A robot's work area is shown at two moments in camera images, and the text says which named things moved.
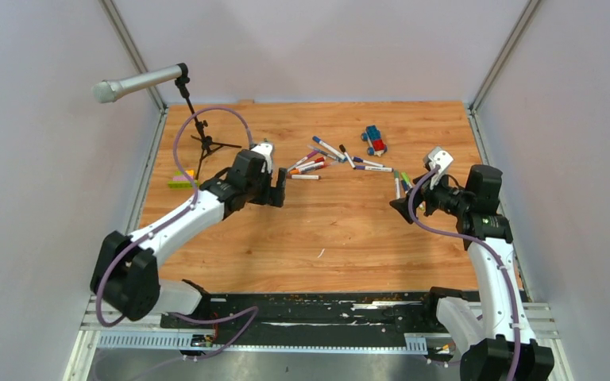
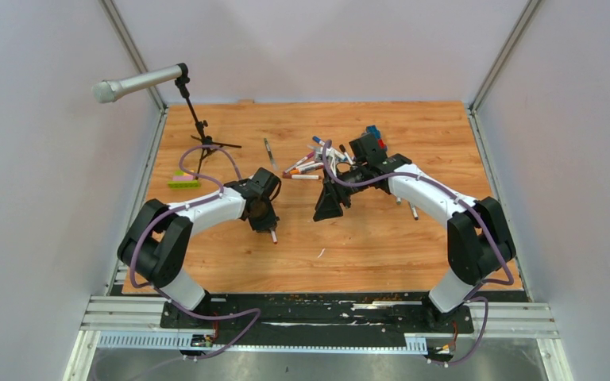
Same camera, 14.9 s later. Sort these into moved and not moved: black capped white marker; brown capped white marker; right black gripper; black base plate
Moved: right black gripper
Not moved: black base plate; black capped white marker; brown capped white marker
